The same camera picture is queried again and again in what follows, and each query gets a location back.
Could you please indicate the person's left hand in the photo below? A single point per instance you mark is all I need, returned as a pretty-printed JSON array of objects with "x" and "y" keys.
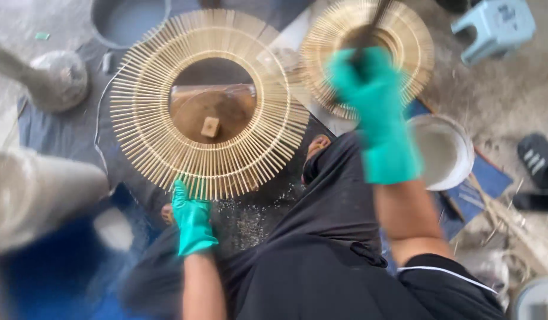
[{"x": 193, "y": 217}]

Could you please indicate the person's right hand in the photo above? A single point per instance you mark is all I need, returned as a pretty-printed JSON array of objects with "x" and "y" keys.
[{"x": 374, "y": 95}]

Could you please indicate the person's left fingers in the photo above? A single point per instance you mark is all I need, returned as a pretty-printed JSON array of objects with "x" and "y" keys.
[{"x": 180, "y": 191}]

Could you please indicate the person's right fingers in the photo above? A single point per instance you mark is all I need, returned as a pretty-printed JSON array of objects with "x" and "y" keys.
[{"x": 354, "y": 66}]

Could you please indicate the dark paint brush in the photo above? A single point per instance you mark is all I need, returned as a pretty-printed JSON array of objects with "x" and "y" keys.
[{"x": 366, "y": 33}]

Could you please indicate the person's left foot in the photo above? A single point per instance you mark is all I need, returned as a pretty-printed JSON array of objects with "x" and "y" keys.
[{"x": 167, "y": 214}]

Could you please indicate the person's foot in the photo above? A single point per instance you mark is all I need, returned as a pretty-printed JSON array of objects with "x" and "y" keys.
[
  {"x": 318, "y": 144},
  {"x": 167, "y": 214}
]

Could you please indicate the small wooden block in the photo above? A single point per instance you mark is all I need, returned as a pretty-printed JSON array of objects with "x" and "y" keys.
[{"x": 210, "y": 127}]

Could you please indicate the person's right foot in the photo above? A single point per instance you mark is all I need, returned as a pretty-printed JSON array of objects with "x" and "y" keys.
[{"x": 318, "y": 144}]

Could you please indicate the round wooden turntable board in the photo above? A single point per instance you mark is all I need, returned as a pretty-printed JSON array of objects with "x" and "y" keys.
[{"x": 202, "y": 104}]

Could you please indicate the white paint bucket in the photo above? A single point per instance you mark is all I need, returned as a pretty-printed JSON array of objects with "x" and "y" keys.
[{"x": 442, "y": 153}]

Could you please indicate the thick grey cylinder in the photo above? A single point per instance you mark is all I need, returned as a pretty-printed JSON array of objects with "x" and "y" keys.
[{"x": 38, "y": 195}]

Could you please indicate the light blue plastic stool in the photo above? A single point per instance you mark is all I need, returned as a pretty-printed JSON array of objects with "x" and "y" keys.
[{"x": 496, "y": 26}]

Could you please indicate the blue tarp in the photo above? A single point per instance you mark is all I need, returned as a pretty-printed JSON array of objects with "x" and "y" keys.
[{"x": 56, "y": 275}]

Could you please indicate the clear plastic bag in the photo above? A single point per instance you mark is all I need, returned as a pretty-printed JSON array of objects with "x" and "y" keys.
[{"x": 60, "y": 82}]

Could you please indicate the person's black clothing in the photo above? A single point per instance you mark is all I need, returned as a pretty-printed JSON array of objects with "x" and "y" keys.
[{"x": 327, "y": 266}]

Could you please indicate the blue board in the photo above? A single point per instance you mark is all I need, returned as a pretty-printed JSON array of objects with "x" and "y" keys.
[{"x": 478, "y": 186}]

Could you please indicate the grey round tub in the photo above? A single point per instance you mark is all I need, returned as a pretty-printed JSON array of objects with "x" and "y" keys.
[{"x": 127, "y": 22}]

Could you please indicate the small green scrap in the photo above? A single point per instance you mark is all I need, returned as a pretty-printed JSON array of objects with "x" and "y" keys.
[{"x": 42, "y": 36}]

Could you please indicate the black striped sandal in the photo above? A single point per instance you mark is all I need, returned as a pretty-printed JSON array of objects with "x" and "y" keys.
[{"x": 539, "y": 160}]

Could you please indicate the bundle of bamboo sticks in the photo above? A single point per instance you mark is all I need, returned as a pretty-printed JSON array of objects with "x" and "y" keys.
[{"x": 518, "y": 226}]

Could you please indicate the grey metal bucket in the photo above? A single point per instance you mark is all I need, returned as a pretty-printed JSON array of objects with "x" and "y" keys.
[{"x": 538, "y": 300}]

